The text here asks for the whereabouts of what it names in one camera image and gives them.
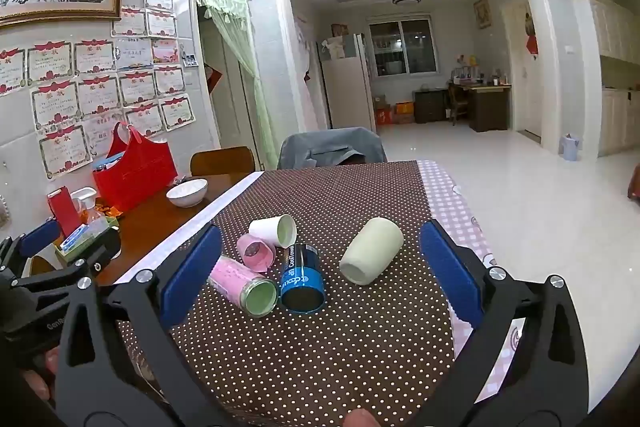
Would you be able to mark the dark wooden desk chair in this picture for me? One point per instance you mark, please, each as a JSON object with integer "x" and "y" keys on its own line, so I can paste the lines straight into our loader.
{"x": 457, "y": 107}

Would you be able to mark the dark low cabinet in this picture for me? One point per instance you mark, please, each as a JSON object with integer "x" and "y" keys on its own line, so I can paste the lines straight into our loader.
{"x": 429, "y": 107}

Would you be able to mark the clear plastic bottle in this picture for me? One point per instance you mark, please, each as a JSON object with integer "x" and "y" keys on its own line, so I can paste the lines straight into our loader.
{"x": 86, "y": 207}

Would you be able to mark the orange wrappers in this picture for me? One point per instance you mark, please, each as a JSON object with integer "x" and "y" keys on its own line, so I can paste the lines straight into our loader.
{"x": 107, "y": 209}

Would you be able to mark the red door decoration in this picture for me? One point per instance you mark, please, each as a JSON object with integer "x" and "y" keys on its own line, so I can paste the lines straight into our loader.
{"x": 531, "y": 38}

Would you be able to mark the person's left hand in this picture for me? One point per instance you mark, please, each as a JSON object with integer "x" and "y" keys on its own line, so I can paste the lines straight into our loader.
{"x": 36, "y": 388}

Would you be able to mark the blue plastic bucket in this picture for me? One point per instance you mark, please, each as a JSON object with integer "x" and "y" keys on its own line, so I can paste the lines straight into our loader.
{"x": 570, "y": 149}

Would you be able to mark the pink checked tablecloth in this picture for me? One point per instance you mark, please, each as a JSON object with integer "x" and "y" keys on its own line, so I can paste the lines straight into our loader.
{"x": 445, "y": 197}

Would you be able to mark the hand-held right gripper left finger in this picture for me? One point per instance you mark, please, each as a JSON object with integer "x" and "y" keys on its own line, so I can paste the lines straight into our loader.
{"x": 192, "y": 277}

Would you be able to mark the white refrigerator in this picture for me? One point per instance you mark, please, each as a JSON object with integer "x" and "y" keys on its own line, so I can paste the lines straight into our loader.
{"x": 347, "y": 92}

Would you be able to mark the white paper cup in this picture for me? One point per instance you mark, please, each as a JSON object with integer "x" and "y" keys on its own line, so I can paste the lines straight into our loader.
{"x": 267, "y": 229}

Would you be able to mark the person's right hand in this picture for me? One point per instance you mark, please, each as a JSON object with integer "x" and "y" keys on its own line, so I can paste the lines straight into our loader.
{"x": 362, "y": 419}

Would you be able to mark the cream wall cabinet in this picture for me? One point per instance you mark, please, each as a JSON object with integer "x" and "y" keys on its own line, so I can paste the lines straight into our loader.
{"x": 610, "y": 97}

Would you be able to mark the framed wall picture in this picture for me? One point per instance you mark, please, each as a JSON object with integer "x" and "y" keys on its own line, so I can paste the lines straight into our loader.
{"x": 482, "y": 13}

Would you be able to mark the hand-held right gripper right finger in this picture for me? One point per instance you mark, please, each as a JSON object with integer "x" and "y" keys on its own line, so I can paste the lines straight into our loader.
{"x": 450, "y": 272}

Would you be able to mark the dark wooden desk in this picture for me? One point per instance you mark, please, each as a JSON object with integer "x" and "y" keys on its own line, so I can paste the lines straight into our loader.
{"x": 490, "y": 107}

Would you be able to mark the group of wall certificates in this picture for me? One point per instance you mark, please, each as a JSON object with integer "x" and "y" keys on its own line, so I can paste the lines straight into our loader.
{"x": 100, "y": 92}

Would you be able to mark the window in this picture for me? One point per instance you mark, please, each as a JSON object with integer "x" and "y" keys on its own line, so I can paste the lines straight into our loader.
{"x": 402, "y": 47}

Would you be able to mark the red tote bag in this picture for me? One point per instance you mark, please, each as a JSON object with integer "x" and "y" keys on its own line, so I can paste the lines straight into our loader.
{"x": 137, "y": 177}

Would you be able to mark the green curtain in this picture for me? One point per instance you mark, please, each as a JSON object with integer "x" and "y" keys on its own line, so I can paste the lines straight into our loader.
{"x": 260, "y": 97}

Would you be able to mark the small pink cup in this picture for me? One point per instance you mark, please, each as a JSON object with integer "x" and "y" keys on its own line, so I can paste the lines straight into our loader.
{"x": 252, "y": 252}

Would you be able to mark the wooden table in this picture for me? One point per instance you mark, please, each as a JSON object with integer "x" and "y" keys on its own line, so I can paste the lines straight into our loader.
{"x": 150, "y": 227}

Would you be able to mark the white door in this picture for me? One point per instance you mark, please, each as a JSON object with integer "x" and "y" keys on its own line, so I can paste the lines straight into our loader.
{"x": 522, "y": 87}

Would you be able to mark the tall pink cup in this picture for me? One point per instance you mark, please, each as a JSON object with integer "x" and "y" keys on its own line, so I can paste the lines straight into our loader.
{"x": 240, "y": 284}

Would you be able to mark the white bowl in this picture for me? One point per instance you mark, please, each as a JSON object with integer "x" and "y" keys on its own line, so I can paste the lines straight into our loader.
{"x": 186, "y": 193}

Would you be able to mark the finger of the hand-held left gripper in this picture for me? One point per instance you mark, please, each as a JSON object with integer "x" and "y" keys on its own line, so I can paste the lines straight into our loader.
{"x": 90, "y": 252}
{"x": 42, "y": 238}

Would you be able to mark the blue and black cup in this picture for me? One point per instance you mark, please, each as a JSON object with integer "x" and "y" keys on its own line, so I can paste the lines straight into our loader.
{"x": 302, "y": 277}

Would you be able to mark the brown dotted tablecloth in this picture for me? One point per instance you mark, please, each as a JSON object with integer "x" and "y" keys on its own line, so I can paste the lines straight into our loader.
{"x": 325, "y": 357}

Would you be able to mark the pale green cup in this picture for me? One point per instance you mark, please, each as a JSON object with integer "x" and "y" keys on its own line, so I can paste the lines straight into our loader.
{"x": 372, "y": 252}

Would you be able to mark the chair with grey jacket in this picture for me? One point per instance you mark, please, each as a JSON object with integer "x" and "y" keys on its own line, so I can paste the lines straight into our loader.
{"x": 330, "y": 149}

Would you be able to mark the red box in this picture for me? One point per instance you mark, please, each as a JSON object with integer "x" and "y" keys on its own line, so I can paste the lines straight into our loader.
{"x": 64, "y": 212}

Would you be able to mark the cardboard boxes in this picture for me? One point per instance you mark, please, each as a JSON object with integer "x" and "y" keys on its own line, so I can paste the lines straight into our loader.
{"x": 395, "y": 113}

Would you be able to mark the tissue pack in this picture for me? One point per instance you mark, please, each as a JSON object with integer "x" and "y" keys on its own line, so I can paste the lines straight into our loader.
{"x": 82, "y": 234}

